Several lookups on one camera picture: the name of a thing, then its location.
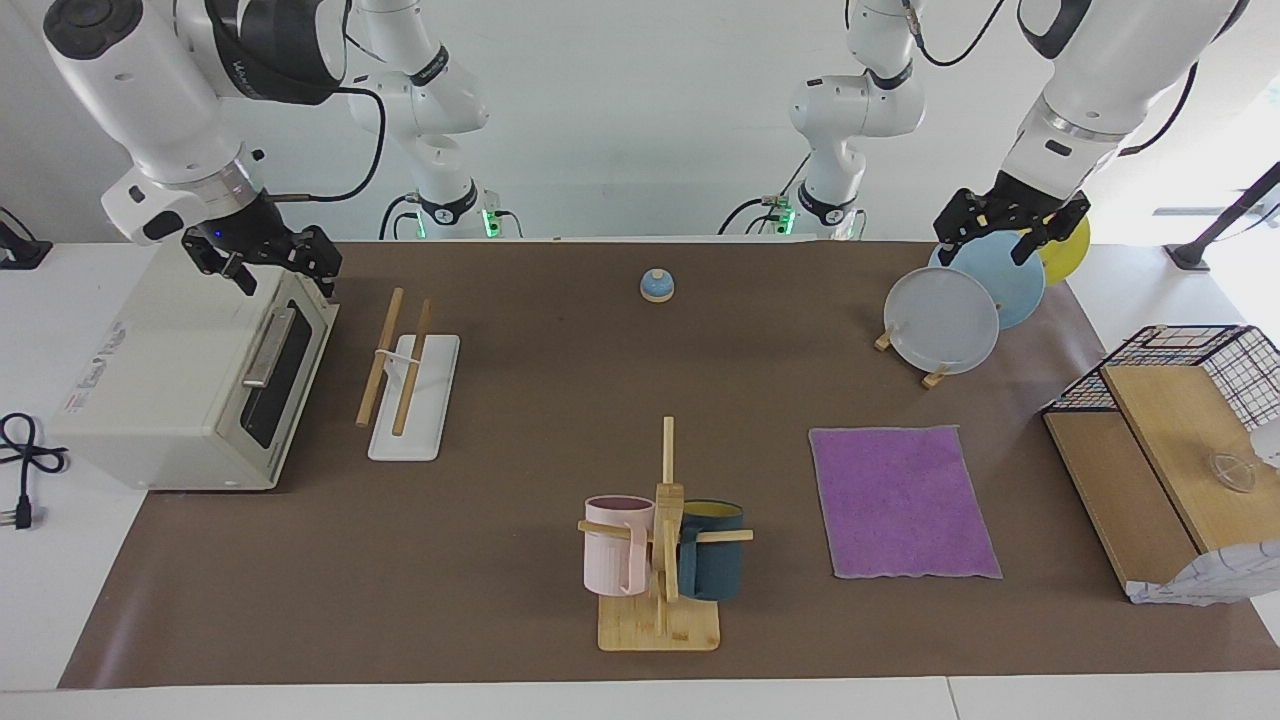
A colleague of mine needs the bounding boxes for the grey plate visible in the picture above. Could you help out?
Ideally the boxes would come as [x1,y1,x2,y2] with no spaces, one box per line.
[884,267,1001,376]

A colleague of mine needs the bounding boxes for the brown table mat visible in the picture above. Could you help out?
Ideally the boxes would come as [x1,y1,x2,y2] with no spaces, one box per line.
[57,240,1280,689]

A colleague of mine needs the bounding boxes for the wooden mug tree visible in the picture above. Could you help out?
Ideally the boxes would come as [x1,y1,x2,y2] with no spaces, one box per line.
[577,416,754,653]

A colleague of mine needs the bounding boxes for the black base cable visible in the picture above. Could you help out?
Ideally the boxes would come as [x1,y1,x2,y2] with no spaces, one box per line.
[378,190,421,241]
[718,150,813,236]

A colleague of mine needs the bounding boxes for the beige toaster oven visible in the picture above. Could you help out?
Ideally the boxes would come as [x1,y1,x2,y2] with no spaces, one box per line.
[45,240,341,493]

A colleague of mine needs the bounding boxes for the pink mug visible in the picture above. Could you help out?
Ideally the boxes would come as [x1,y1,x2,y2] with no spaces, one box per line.
[583,495,656,598]

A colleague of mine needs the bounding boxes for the light blue plate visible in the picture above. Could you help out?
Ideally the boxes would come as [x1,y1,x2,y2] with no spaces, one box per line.
[928,235,1047,331]

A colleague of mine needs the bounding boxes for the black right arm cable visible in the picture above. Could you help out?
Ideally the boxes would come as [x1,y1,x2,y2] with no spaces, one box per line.
[268,85,388,204]

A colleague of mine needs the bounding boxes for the white towel rack wooden bars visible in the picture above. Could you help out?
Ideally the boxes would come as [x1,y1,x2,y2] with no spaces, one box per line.
[355,287,461,463]

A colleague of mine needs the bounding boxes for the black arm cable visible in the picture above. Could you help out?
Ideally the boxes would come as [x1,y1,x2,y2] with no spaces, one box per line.
[1115,60,1201,158]
[268,85,388,204]

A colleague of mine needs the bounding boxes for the wooden plate rack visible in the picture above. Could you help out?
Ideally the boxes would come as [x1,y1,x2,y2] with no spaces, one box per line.
[874,325,951,390]

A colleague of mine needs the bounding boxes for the black stand leg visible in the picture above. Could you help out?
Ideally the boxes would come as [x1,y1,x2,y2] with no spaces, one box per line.
[1165,160,1280,271]

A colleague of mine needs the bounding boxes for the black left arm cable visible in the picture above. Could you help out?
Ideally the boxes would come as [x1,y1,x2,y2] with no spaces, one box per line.
[1115,60,1201,158]

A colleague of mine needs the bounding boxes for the yellow plate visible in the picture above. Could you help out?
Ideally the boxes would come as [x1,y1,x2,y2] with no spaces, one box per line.
[1035,215,1092,286]

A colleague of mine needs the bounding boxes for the black power cable with plug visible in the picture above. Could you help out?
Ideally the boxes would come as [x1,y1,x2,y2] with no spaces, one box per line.
[0,412,69,531]

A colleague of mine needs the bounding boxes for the black wire basket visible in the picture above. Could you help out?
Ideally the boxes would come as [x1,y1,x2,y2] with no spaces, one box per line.
[1040,324,1280,433]

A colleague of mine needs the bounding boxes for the black clamp base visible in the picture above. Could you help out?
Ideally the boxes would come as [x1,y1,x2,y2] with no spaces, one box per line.
[0,205,53,271]

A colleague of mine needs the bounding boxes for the dark teal mug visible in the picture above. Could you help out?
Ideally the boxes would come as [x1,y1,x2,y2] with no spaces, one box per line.
[677,500,746,602]

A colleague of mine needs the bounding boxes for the purple and grey towel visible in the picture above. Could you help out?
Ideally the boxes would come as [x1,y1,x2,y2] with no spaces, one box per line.
[808,425,1004,581]

